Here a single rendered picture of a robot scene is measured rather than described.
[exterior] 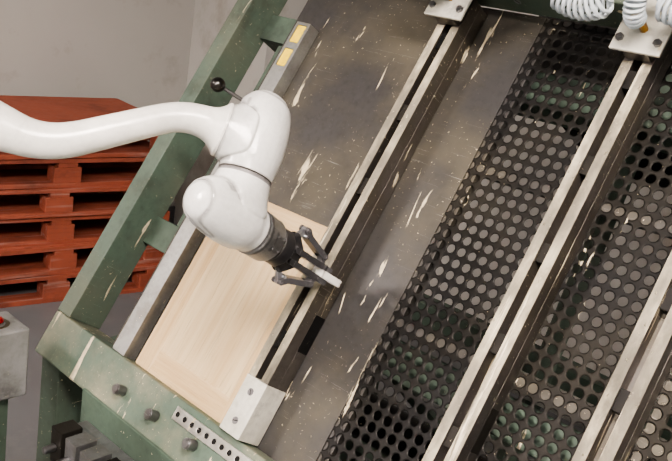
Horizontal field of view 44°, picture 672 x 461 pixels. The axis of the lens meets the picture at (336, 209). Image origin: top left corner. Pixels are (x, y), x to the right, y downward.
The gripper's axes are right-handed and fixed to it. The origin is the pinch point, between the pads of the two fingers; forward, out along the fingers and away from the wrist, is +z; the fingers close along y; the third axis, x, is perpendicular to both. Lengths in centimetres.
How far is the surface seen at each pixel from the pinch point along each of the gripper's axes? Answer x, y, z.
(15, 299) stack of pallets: 270, -71, 119
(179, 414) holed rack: 20.4, -40.9, 2.6
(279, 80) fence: 47, 40, 4
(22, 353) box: 65, -49, -9
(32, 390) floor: 186, -90, 92
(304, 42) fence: 47, 52, 5
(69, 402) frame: 68, -58, 14
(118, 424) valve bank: 36, -51, 3
